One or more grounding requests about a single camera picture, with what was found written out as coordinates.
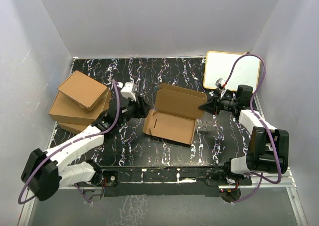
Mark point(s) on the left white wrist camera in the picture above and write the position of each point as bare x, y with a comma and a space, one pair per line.
128, 91

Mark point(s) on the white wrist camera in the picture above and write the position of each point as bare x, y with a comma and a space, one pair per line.
221, 84
128, 91

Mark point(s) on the brown cardboard box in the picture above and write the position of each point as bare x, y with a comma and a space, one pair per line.
175, 115

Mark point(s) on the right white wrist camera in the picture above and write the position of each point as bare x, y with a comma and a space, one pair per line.
221, 84

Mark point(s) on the middle folded cardboard box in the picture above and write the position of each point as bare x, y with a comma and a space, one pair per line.
66, 110

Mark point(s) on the top small folded cardboard box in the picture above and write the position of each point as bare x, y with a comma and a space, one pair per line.
84, 90

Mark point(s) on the bottom folded cardboard box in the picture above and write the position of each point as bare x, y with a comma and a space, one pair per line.
73, 128

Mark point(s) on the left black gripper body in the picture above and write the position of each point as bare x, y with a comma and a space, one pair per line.
131, 112

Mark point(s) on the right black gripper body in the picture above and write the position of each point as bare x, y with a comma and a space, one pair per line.
227, 105

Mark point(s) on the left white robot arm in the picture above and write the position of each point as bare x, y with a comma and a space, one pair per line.
46, 171

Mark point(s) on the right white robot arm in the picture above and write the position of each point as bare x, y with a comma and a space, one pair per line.
268, 148

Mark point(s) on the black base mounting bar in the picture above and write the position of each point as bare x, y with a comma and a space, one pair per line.
169, 181

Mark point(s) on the white board yellow frame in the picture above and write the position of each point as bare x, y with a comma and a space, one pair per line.
221, 64

